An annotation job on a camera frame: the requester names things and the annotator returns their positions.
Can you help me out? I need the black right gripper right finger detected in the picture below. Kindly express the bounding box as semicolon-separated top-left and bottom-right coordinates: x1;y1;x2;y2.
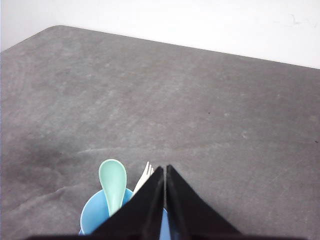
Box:
166;164;242;237

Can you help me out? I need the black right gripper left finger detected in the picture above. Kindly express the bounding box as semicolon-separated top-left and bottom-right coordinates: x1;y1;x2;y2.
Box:
91;166;164;237

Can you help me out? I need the white plastic fork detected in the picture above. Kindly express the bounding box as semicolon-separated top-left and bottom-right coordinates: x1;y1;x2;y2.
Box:
131;161;154;197

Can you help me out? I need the mint green plastic spoon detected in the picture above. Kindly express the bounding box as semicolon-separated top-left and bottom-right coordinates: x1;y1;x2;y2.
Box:
98;159;127;217

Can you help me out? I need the grey table cloth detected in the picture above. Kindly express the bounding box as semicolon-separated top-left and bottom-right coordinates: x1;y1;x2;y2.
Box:
0;25;320;240

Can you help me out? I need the light blue plastic cup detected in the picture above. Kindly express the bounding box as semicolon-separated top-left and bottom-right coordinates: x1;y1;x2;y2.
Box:
78;189;171;240

